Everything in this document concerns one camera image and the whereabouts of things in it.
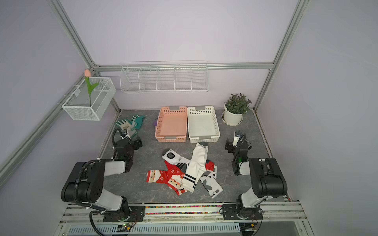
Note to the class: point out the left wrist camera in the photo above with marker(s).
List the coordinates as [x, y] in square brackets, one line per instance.
[125, 134]

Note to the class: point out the white sock grey bird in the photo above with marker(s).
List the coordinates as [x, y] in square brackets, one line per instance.
[211, 185]

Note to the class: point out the white mesh wall box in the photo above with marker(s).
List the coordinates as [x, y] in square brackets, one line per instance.
[77, 106]

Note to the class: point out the white plastic basket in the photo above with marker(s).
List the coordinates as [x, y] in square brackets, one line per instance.
[202, 124]

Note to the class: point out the red santa sock right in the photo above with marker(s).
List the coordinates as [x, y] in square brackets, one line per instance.
[174, 178]

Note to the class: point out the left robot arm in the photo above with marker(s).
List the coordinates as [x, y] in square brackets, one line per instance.
[85, 184]

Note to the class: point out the white wire wall shelf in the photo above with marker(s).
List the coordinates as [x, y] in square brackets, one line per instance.
[164, 76]

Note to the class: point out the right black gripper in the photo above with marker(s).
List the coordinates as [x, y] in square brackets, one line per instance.
[231, 146]

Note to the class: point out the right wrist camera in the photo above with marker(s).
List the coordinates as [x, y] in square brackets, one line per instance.
[237, 136]

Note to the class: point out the potted green plant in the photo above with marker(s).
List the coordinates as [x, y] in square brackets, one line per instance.
[235, 108]

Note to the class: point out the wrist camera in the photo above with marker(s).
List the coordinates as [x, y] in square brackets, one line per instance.
[125, 134]
[237, 136]

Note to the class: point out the white black striped sock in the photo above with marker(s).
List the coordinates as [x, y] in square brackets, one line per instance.
[195, 168]

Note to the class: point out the green white garden glove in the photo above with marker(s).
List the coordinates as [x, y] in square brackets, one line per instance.
[125, 124]

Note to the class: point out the red santa sock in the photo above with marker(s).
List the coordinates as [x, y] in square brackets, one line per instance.
[158, 176]
[174, 178]

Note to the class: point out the red fuzzy sock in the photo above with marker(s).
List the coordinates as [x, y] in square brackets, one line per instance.
[209, 165]

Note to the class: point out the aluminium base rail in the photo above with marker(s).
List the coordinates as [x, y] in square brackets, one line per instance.
[215, 213]

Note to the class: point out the red santa sock left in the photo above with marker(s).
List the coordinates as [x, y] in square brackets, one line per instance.
[158, 176]

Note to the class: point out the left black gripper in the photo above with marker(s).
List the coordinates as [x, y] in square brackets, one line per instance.
[135, 143]

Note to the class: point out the pink plastic basket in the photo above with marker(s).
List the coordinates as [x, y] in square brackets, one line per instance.
[172, 124]

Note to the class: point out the artificial pink tulip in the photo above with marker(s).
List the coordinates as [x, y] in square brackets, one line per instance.
[90, 86]

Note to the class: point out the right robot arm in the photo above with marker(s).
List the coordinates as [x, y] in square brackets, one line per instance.
[267, 182]

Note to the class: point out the white sock hexagon patch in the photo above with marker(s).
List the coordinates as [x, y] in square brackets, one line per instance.
[174, 158]

